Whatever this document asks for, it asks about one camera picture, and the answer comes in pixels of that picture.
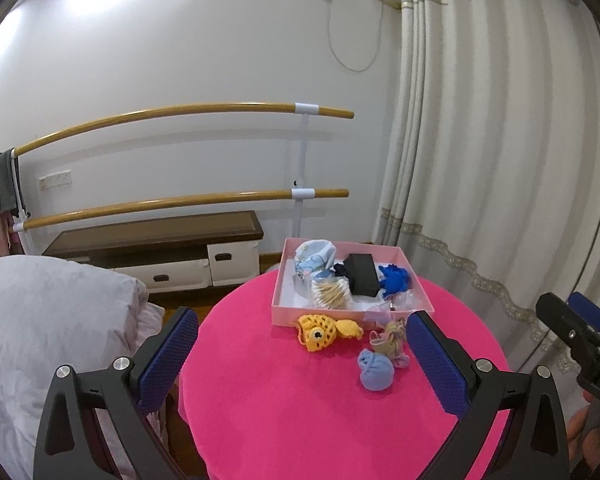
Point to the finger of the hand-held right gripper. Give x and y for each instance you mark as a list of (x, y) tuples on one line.
[(587, 310), (565, 320)]

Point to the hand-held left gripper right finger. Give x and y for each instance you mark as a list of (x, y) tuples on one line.
[(440, 365)]

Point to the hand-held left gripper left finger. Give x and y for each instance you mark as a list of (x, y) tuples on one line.
[(165, 360)]

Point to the beige organza pouch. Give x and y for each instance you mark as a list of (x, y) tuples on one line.
[(387, 342)]

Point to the light blue sock ball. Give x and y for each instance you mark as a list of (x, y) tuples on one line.
[(375, 372)]

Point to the clear plastic bag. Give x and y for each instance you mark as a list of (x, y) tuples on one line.
[(405, 302)]

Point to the blue crochet toy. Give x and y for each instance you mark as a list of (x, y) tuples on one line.
[(395, 280)]

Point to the black foam block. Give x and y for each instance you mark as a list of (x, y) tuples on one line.
[(360, 275)]

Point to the yellow crochet fish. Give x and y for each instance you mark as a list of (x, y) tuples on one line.
[(320, 332)]

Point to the bag of cotton swabs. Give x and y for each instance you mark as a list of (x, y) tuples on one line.
[(330, 294)]

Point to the pink cardboard box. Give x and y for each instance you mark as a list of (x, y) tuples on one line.
[(290, 316)]

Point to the navy scrunchie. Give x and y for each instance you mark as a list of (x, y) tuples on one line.
[(339, 271)]

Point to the cartoon print baby hat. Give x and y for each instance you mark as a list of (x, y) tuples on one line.
[(312, 260)]

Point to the person's right hand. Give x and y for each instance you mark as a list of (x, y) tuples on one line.
[(595, 450)]

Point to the round pink table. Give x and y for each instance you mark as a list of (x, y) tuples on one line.
[(280, 400)]

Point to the white bed duvet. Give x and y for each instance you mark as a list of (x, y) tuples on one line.
[(45, 320)]

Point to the low brown white cabinet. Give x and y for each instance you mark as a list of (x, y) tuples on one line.
[(155, 232)]

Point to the cream curtain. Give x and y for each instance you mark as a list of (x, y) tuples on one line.
[(505, 135)]

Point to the pink hanging cloth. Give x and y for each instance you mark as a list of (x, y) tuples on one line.
[(1, 235)]

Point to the grey hanging cloth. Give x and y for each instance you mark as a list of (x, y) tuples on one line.
[(0, 180)]

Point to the short wooden barre rail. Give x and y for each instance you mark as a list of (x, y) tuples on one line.
[(180, 200)]

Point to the white wall switch plate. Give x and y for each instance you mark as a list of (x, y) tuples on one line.
[(55, 180)]

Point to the white barre post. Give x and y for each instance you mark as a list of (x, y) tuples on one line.
[(17, 185), (304, 160)]

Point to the long wooden barre rail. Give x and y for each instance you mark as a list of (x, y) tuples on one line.
[(180, 108)]

